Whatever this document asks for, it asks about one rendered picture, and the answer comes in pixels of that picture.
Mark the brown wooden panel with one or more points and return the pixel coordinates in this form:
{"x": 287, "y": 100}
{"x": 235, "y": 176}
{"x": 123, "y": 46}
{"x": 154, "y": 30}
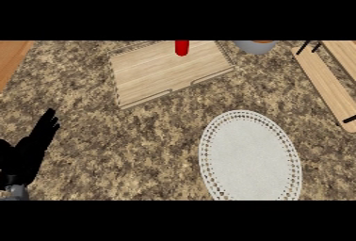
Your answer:
{"x": 12, "y": 59}

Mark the wooden tiered shelf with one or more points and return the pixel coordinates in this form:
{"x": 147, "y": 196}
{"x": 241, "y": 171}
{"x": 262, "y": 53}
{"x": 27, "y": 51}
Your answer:
{"x": 331, "y": 78}

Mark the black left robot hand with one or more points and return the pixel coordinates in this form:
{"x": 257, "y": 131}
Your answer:
{"x": 28, "y": 150}

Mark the grey pot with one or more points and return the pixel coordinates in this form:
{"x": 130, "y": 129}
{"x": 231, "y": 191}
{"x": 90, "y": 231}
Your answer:
{"x": 254, "y": 46}

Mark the pale wooden tray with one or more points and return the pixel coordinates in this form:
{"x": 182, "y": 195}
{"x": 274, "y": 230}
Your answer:
{"x": 167, "y": 72}

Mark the red bottle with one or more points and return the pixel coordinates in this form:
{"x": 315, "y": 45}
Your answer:
{"x": 182, "y": 47}

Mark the white oval placemat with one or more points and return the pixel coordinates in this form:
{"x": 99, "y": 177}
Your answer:
{"x": 250, "y": 157}

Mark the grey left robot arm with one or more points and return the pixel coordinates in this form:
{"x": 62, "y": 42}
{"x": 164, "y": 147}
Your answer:
{"x": 14, "y": 192}

